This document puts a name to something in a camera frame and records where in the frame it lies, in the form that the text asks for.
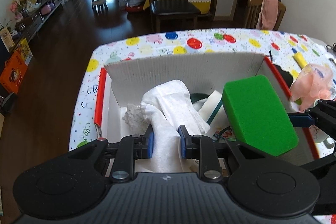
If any pink mesh bath pouf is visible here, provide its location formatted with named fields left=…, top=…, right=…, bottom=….
left=289, top=63, right=335, bottom=112

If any green sponge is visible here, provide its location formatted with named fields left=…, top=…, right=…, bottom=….
left=222, top=75, right=299, bottom=156

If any white green printed pouch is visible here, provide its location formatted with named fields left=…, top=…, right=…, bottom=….
left=190, top=90, right=235, bottom=143

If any white towel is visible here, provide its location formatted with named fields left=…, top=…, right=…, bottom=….
left=135, top=80, right=210, bottom=173

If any yellow cloth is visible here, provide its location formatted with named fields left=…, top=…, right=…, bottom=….
left=291, top=48, right=307, bottom=69

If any white fuzzy cloth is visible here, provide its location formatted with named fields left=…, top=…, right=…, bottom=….
left=122, top=104, right=148, bottom=135

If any black face mask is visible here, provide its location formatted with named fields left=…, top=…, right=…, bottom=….
left=269, top=50, right=294, bottom=89

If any pale green ceramic mug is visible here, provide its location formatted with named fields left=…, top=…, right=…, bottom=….
left=314, top=129, right=335, bottom=149

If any balloon print tablecloth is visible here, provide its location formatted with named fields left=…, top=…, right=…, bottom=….
left=68, top=27, right=336, bottom=224

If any red white cardboard box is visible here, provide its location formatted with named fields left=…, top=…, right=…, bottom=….
left=93, top=52, right=320, bottom=177

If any pink towel on chair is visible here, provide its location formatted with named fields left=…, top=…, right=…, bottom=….
left=256, top=0, right=278, bottom=30

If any wooden chair with towel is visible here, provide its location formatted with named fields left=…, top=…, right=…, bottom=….
left=243, top=0, right=286, bottom=31

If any orange gift bag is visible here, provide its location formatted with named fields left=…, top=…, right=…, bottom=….
left=1, top=52, right=27, bottom=94

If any small wooden stool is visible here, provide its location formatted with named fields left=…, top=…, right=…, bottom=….
left=92, top=0, right=108, bottom=12

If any dark tv cabinet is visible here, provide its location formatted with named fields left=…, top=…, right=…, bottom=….
left=1, top=0, right=63, bottom=54

